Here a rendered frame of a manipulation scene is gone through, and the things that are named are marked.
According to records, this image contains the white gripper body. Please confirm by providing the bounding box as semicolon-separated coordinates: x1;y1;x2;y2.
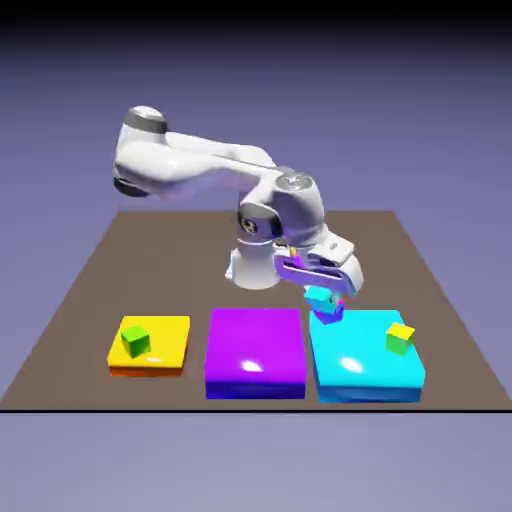
273;245;365;298

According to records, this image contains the small yellow cube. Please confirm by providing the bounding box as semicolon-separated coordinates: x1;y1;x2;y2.
385;322;416;356

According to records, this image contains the small green cube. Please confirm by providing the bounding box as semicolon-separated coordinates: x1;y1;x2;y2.
120;324;152;360

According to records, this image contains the large cyan box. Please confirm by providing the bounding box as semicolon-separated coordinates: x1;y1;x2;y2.
308;309;426;404

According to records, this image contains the large purple box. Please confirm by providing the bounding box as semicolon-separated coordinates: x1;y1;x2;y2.
204;307;307;401

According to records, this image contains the large yellow box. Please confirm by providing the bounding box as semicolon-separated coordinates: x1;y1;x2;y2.
106;314;192;378

